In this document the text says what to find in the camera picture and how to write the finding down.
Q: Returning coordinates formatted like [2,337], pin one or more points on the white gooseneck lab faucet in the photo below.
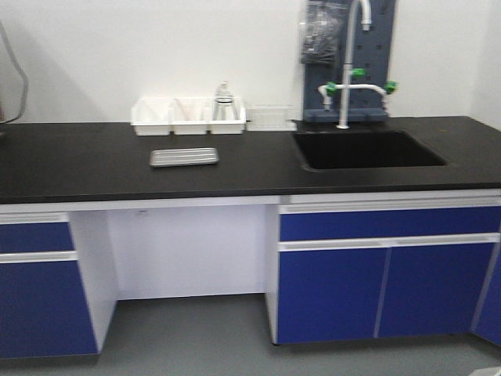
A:
[349,71]

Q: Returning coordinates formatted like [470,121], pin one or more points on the grey pegboard drying rack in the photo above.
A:
[371,56]

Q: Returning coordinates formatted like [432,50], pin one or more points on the blue white left cabinet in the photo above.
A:
[58,281]

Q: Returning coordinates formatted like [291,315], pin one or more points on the white test tube rack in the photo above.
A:
[269,118]

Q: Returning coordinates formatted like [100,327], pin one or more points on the white storage bin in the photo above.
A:
[229,125]
[189,116]
[151,116]

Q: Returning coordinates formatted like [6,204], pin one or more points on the white right storage bin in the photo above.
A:
[229,125]

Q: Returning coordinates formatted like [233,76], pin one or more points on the white left storage bin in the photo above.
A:
[151,116]

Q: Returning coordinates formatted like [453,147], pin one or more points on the white middle storage bin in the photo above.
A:
[189,116]

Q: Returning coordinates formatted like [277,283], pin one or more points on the plastic bag of pegs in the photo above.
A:
[321,30]

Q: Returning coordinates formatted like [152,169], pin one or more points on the glass alcohol lamp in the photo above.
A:
[224,99]

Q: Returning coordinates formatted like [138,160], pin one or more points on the black lab sink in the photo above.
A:
[344,150]

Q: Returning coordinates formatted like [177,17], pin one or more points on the blue white right cabinet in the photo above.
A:
[383,265]

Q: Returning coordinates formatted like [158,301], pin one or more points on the silver metal tray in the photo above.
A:
[183,157]

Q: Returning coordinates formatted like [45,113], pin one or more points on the blue white cabinet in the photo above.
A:
[58,281]
[383,265]

